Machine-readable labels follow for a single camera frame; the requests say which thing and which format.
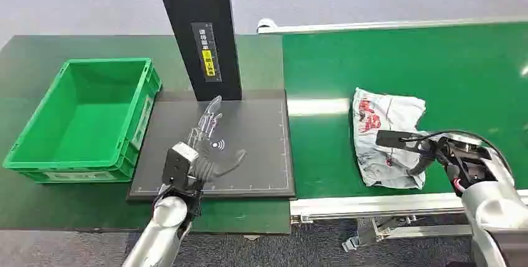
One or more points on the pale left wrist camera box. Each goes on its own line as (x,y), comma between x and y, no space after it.
(178,164)

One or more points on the black yellow warning label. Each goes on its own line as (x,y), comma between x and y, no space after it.
(207,52)

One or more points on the silver conveyor side rail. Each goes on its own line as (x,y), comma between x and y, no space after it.
(371,25)
(371,205)

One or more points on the white crate label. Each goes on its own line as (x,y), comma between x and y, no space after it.
(78,176)

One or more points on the metal conveyor support bracket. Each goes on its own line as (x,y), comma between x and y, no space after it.
(383,232)

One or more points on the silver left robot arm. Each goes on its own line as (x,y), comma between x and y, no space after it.
(163,228)

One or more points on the black scanner column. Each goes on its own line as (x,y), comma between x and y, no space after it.
(194,5)

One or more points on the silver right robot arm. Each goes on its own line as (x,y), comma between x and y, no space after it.
(495,211)

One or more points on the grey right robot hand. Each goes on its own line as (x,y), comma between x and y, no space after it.
(462,162)

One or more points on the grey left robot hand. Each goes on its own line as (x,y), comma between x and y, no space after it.
(206,162)

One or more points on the black scanner base plate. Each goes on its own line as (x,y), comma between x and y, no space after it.
(260,141)

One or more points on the white printed parcel bag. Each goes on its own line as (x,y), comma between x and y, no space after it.
(381,110)

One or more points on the green plastic crate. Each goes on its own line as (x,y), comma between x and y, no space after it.
(93,118)

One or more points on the green conveyor belt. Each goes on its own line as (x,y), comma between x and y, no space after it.
(433,67)

